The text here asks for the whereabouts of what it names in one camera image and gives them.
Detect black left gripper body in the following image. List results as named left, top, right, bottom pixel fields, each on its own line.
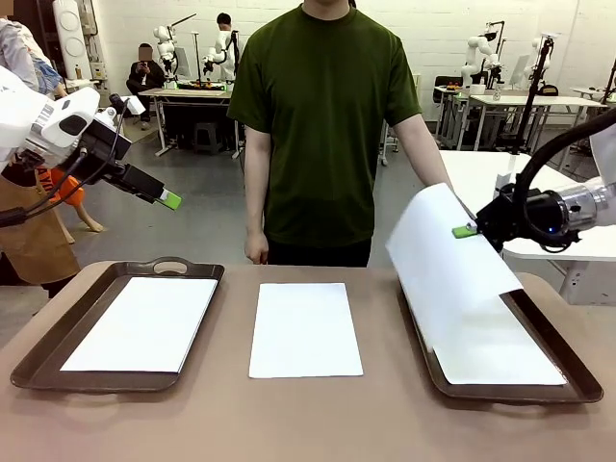
left=79, top=118, right=133, bottom=180

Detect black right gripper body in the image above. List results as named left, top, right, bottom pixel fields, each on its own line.
left=474, top=184, right=529, bottom=252

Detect white A4 paper sheet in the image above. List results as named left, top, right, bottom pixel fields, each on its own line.
left=384, top=182, right=525, bottom=352
left=60, top=276, right=218, bottom=374
left=435, top=293, right=569, bottom=387

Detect white A4 paper stack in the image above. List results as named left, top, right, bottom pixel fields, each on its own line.
left=247, top=282, right=365, bottom=379

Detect person's left forearm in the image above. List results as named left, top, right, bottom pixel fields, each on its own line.
left=397, top=117, right=454, bottom=193

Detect person's right forearm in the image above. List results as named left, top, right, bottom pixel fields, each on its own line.
left=244, top=158, right=271, bottom=237

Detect person's right hand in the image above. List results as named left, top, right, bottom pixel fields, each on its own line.
left=243, top=232, right=270, bottom=266

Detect white rounded table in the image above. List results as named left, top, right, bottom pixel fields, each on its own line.
left=437, top=149, right=616, bottom=307

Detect mannequin with orange shorts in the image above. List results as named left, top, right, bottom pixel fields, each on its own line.
left=28, top=50, right=106, bottom=235

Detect black plastic stool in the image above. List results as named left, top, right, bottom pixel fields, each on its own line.
left=193, top=121, right=218, bottom=154

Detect seated person in black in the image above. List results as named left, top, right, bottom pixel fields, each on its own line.
left=125, top=42, right=167, bottom=132

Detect wooden top background table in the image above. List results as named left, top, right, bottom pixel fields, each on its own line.
left=150, top=86, right=232, bottom=158

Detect white standing air conditioner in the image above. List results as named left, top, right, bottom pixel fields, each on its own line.
left=51, top=0, right=93, bottom=81

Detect mannequin with brown apron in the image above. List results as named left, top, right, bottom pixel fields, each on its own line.
left=0, top=17, right=82, bottom=286

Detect white background humanoid robot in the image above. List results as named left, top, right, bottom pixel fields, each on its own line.
left=201, top=29, right=238, bottom=83
left=152, top=24, right=182, bottom=90

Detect long white background table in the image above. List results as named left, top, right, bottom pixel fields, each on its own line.
left=469, top=93, right=608, bottom=151

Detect black office chair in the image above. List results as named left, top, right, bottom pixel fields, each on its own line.
left=432, top=74, right=466, bottom=145

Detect brown plastic tray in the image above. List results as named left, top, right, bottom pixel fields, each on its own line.
left=397, top=273, right=604, bottom=405
left=10, top=256, right=226, bottom=394

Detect standing background person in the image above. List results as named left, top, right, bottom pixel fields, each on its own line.
left=216, top=13, right=240, bottom=81

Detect person in green T-shirt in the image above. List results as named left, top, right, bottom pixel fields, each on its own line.
left=225, top=0, right=424, bottom=269

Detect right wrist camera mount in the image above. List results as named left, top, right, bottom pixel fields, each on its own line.
left=494, top=169, right=520, bottom=194

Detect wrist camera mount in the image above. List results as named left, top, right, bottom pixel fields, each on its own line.
left=98, top=92, right=146, bottom=122
left=494, top=169, right=520, bottom=194

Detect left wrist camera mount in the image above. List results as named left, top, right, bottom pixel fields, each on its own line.
left=98, top=92, right=146, bottom=122

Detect thin black cable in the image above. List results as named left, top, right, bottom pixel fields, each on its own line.
left=0, top=98, right=134, bottom=230

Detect black camera stand pole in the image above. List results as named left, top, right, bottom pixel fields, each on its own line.
left=508, top=36, right=555, bottom=155

